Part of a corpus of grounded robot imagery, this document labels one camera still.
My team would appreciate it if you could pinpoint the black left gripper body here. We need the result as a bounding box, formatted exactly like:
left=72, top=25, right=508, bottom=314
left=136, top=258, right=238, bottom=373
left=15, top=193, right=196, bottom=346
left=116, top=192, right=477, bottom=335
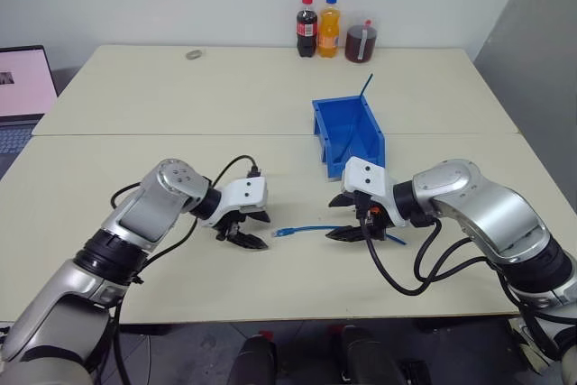
left=215, top=211, right=248, bottom=243

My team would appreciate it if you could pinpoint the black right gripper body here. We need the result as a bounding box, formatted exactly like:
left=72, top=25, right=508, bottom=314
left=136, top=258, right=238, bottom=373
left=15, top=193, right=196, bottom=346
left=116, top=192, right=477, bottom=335
left=353, top=190, right=389, bottom=241

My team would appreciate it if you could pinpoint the blue network cable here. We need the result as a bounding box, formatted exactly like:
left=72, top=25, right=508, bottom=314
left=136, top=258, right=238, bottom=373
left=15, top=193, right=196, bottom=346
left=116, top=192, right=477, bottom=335
left=270, top=223, right=408, bottom=247

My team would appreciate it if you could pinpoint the blue plastic bin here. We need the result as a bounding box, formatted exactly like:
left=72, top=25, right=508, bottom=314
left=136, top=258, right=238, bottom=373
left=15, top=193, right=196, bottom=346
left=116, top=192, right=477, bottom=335
left=311, top=94, right=387, bottom=180

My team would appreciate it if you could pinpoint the dark rounded shape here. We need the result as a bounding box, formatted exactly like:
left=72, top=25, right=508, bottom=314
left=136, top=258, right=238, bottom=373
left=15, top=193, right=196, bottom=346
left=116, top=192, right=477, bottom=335
left=330, top=324, right=403, bottom=385
left=226, top=332, right=279, bottom=385

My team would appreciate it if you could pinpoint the jar of dark liquid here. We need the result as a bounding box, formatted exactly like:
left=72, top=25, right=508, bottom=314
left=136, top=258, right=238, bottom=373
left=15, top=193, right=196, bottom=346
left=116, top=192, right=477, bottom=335
left=343, top=19, right=380, bottom=64

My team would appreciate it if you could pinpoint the orange soda bottle blue cap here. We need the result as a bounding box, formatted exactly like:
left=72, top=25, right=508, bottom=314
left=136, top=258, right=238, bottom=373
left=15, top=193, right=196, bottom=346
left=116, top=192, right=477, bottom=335
left=316, top=0, right=341, bottom=60

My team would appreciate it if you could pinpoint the cola bottle red cap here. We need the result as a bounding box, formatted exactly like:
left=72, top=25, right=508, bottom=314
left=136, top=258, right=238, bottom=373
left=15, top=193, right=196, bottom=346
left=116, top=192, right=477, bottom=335
left=295, top=0, right=319, bottom=59

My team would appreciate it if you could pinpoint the open laptop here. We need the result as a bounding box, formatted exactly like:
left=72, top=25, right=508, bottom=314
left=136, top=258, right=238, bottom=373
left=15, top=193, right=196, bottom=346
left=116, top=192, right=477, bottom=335
left=0, top=44, right=60, bottom=170

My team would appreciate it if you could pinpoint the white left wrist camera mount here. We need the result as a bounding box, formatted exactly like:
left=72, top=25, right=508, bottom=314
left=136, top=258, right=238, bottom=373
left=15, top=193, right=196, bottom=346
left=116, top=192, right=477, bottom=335
left=199, top=177, right=270, bottom=229

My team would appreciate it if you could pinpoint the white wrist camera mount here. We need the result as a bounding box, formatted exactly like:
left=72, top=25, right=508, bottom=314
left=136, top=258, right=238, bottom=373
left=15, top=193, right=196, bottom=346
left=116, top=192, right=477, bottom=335
left=339, top=155, right=409, bottom=229
left=199, top=177, right=270, bottom=229

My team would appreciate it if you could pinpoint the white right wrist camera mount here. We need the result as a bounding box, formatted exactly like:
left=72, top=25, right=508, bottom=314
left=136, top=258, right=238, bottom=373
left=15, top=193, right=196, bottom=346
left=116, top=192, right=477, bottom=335
left=339, top=155, right=409, bottom=229

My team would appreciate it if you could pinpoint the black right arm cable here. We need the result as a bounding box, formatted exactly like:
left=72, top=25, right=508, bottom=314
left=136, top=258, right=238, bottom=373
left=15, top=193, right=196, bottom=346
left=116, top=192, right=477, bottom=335
left=354, top=202, right=501, bottom=297

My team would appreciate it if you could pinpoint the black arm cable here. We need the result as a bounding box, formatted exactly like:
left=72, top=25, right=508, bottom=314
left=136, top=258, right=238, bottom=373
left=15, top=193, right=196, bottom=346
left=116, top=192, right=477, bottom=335
left=354, top=202, right=501, bottom=297
left=110, top=154, right=264, bottom=289

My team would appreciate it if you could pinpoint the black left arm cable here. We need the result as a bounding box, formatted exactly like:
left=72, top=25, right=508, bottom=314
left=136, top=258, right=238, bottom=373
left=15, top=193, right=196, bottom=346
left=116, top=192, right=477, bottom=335
left=110, top=154, right=264, bottom=289

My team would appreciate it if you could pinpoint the thin blue strap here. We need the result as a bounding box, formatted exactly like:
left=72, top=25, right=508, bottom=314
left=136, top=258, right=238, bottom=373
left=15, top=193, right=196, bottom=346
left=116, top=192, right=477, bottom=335
left=341, top=71, right=375, bottom=157

